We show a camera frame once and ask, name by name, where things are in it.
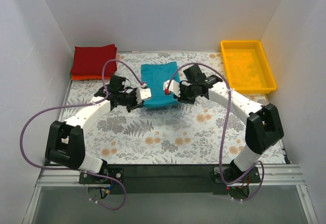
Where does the teal t-shirt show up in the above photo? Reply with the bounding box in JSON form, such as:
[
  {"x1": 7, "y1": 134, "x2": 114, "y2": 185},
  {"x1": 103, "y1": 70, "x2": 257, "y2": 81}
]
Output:
[{"x1": 141, "y1": 62, "x2": 178, "y2": 108}]

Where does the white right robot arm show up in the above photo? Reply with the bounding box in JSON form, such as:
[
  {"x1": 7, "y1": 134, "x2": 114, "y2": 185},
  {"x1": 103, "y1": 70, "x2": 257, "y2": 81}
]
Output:
[{"x1": 164, "y1": 63, "x2": 284, "y2": 185}]

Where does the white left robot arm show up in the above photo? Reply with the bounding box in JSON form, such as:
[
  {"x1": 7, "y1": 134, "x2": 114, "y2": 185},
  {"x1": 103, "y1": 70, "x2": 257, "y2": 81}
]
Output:
[{"x1": 45, "y1": 75, "x2": 151, "y2": 174}]

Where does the folded pink t-shirt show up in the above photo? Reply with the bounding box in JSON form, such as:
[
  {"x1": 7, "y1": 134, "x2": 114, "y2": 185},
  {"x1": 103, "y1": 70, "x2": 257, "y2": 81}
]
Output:
[{"x1": 116, "y1": 54, "x2": 120, "y2": 65}]

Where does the folded orange t-shirt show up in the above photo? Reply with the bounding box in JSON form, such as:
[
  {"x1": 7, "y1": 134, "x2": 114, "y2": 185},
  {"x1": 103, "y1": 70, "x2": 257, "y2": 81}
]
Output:
[{"x1": 71, "y1": 75, "x2": 102, "y2": 80}]

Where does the folded red t-shirt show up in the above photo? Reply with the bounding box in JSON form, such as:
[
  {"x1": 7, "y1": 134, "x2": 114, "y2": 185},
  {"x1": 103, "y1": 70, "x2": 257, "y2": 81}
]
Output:
[{"x1": 70, "y1": 44, "x2": 118, "y2": 77}]

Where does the yellow plastic tray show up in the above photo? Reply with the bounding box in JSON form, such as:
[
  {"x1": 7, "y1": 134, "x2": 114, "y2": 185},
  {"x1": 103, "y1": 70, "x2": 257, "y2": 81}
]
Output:
[{"x1": 220, "y1": 40, "x2": 277, "y2": 94}]

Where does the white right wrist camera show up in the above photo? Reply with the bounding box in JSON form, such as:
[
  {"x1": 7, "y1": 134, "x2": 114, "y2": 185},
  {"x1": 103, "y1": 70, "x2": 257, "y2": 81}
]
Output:
[{"x1": 163, "y1": 80, "x2": 180, "y2": 97}]

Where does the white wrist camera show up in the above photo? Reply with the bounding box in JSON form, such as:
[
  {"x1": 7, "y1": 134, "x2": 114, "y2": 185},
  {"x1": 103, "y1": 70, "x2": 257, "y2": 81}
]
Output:
[
  {"x1": 163, "y1": 80, "x2": 180, "y2": 97},
  {"x1": 136, "y1": 88, "x2": 152, "y2": 103}
]

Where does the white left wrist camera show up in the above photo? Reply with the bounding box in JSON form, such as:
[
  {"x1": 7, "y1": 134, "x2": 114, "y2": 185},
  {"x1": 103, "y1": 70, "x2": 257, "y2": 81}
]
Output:
[{"x1": 136, "y1": 88, "x2": 152, "y2": 103}]

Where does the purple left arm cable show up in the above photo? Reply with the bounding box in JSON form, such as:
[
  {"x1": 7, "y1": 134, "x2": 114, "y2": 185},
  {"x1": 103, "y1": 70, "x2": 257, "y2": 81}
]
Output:
[{"x1": 19, "y1": 60, "x2": 148, "y2": 210}]

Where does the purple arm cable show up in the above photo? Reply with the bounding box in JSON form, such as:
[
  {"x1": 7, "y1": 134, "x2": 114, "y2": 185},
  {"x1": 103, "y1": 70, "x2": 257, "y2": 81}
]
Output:
[
  {"x1": 164, "y1": 63, "x2": 265, "y2": 202},
  {"x1": 19, "y1": 60, "x2": 148, "y2": 210}
]

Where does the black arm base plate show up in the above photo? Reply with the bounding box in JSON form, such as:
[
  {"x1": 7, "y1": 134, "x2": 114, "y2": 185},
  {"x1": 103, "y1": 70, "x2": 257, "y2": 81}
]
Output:
[{"x1": 78, "y1": 163, "x2": 262, "y2": 195}]

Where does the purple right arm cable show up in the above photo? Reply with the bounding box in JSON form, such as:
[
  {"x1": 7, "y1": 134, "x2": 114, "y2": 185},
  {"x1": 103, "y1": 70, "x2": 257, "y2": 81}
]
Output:
[{"x1": 164, "y1": 63, "x2": 265, "y2": 202}]

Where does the aluminium frame rail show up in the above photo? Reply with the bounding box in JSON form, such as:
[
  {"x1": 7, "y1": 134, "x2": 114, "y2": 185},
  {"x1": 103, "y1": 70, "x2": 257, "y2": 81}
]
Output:
[{"x1": 36, "y1": 164, "x2": 306, "y2": 186}]

